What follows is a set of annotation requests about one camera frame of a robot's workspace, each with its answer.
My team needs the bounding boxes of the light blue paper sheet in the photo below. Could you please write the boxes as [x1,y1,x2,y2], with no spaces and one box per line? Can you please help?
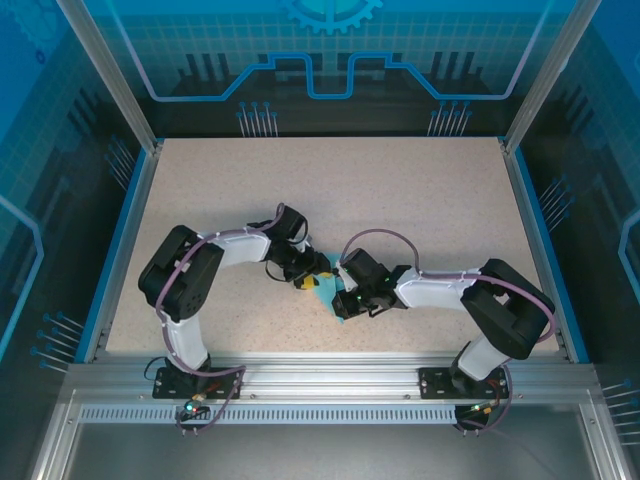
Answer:
[305,252,351,326]

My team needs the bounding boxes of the grey metal shelf panel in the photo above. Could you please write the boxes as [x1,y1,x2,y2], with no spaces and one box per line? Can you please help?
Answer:
[29,389,640,480]

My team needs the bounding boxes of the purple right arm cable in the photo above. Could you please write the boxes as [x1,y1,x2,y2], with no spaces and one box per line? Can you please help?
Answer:
[339,228,557,437]

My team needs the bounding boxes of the aluminium mounting rail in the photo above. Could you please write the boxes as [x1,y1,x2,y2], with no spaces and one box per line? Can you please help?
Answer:
[64,351,599,404]

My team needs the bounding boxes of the slotted grey cable duct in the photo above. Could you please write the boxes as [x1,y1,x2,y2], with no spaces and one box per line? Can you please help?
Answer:
[78,404,469,426]

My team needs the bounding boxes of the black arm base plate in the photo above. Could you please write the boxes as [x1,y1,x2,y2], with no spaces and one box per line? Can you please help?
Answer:
[417,366,512,401]
[152,366,245,401]

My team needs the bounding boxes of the aluminium side rail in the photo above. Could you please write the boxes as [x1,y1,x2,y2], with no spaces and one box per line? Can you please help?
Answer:
[82,144,164,364]
[502,144,576,364]

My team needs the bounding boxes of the aluminium frame post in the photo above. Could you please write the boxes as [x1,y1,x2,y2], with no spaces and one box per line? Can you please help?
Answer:
[53,0,164,156]
[502,0,604,156]

